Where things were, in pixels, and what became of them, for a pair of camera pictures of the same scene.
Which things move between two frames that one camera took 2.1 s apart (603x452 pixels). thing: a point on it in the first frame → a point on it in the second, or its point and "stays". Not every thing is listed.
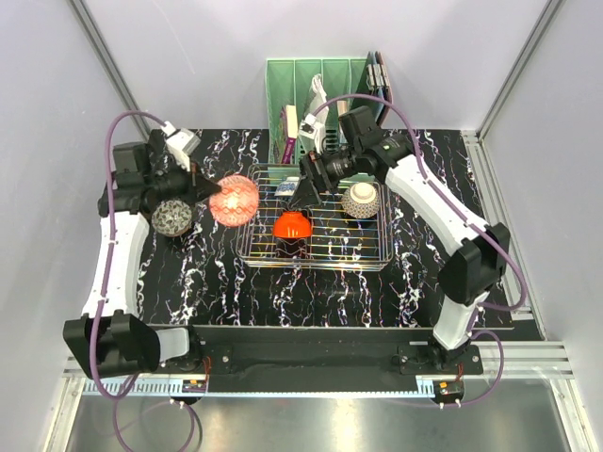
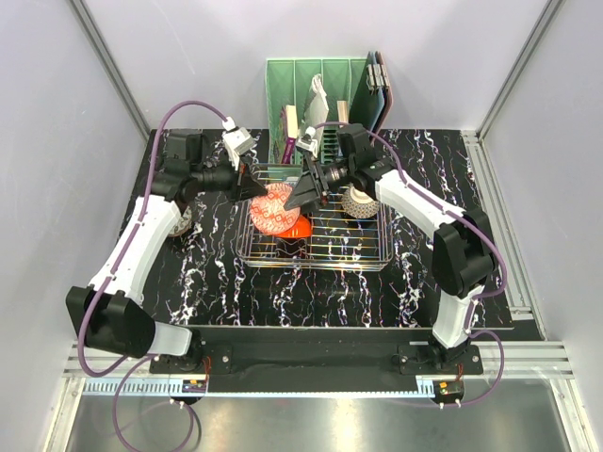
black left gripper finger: x=204 y=188 → x=250 y=187
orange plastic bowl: x=292 y=224 stays
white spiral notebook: x=318 y=98 stays
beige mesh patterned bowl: x=361 y=201 stays
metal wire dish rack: x=285 y=234 stays
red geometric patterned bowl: x=236 y=202 → x=268 y=212
